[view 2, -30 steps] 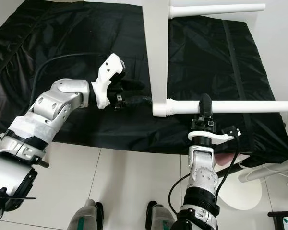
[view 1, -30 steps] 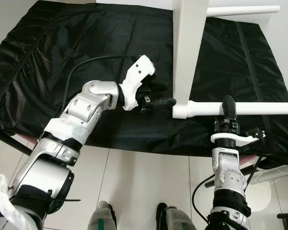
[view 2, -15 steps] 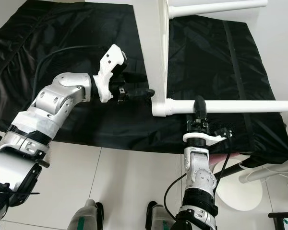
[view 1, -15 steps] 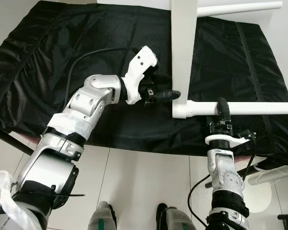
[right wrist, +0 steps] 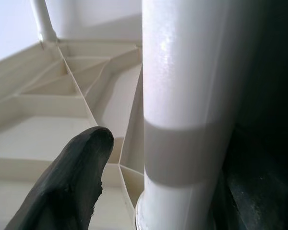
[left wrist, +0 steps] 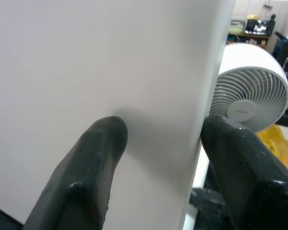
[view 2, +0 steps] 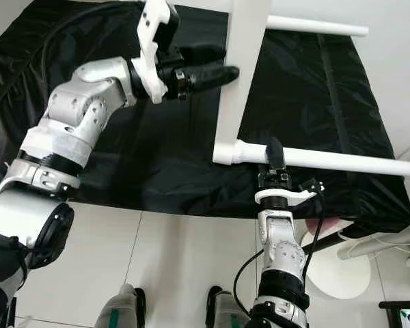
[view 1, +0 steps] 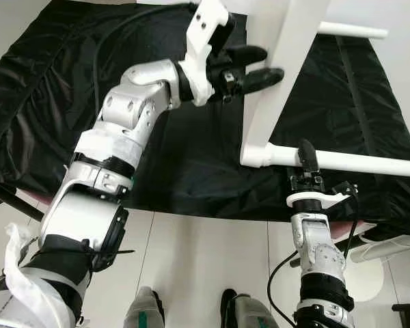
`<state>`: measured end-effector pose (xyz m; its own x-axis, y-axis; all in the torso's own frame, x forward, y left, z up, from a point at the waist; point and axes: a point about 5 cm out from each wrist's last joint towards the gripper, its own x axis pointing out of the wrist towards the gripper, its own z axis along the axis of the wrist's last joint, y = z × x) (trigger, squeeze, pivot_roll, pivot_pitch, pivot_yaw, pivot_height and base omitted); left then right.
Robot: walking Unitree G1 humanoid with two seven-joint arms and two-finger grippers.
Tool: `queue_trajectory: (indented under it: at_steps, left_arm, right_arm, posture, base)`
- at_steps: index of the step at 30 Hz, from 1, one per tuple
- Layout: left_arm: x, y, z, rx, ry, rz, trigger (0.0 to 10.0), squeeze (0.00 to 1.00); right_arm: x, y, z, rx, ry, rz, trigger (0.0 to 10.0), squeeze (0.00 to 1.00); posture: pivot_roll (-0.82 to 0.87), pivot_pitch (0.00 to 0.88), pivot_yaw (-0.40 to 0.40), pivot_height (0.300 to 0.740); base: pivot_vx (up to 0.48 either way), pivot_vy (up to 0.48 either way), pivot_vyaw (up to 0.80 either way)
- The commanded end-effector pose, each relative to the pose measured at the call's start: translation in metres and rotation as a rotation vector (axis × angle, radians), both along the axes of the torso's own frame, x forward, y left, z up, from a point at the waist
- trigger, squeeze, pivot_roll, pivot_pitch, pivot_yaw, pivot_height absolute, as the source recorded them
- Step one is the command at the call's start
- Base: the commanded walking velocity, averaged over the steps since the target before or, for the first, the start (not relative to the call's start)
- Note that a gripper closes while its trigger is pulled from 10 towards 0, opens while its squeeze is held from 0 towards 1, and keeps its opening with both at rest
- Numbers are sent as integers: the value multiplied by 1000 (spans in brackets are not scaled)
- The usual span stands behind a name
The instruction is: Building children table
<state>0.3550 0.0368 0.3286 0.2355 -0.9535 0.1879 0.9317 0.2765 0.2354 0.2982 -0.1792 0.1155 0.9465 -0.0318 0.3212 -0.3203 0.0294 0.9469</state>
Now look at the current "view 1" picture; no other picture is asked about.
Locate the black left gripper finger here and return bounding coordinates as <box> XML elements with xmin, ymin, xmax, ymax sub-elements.
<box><xmin>221</xmin><ymin>44</ymin><xmax>269</xmax><ymax>67</ymax></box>
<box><xmin>242</xmin><ymin>66</ymin><xmax>286</xmax><ymax>94</ymax></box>

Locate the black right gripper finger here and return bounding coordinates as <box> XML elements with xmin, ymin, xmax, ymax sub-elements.
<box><xmin>298</xmin><ymin>138</ymin><xmax>321</xmax><ymax>174</ymax></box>

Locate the white plastic table top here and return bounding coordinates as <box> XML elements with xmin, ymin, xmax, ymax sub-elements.
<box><xmin>239</xmin><ymin>0</ymin><xmax>333</xmax><ymax>169</ymax></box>

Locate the grey robot right leg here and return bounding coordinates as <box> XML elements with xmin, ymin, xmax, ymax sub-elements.
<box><xmin>220</xmin><ymin>288</ymin><xmax>282</xmax><ymax>328</ymax></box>

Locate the black table cloth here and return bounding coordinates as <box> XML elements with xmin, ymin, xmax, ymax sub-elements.
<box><xmin>0</xmin><ymin>0</ymin><xmax>410</xmax><ymax>241</ymax></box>

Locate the white crumpled plastic sheet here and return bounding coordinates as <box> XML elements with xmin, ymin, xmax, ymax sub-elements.
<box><xmin>0</xmin><ymin>221</ymin><xmax>84</xmax><ymax>328</ymax></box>

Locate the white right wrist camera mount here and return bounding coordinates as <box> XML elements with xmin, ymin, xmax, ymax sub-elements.
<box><xmin>286</xmin><ymin>180</ymin><xmax>361</xmax><ymax>215</ymax></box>

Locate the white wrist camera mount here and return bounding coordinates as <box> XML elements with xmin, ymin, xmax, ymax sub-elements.
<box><xmin>286</xmin><ymin>180</ymin><xmax>361</xmax><ymax>215</ymax></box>
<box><xmin>177</xmin><ymin>0</ymin><xmax>237</xmax><ymax>108</ymax></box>

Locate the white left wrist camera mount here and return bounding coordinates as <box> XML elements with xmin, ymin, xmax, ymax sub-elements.
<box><xmin>177</xmin><ymin>0</ymin><xmax>237</xmax><ymax>108</ymax></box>

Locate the white metal frame leg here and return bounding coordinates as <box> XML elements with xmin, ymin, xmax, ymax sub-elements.
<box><xmin>347</xmin><ymin>234</ymin><xmax>410</xmax><ymax>265</ymax></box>

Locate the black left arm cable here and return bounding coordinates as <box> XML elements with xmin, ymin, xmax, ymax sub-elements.
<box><xmin>92</xmin><ymin>0</ymin><xmax>200</xmax><ymax>84</ymax></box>

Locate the black metal frame bar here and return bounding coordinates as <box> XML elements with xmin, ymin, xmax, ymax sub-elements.
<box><xmin>0</xmin><ymin>180</ymin><xmax>46</xmax><ymax>222</ymax></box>

